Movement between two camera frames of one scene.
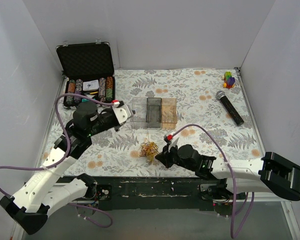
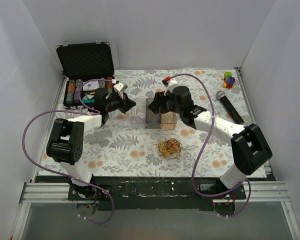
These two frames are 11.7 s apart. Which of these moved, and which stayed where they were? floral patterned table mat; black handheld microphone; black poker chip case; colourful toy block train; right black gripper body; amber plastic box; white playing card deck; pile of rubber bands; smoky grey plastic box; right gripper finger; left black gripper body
Moved: pile of rubber bands; right gripper finger; left black gripper body; right black gripper body
Stayed: black poker chip case; black handheld microphone; colourful toy block train; white playing card deck; smoky grey plastic box; amber plastic box; floral patterned table mat
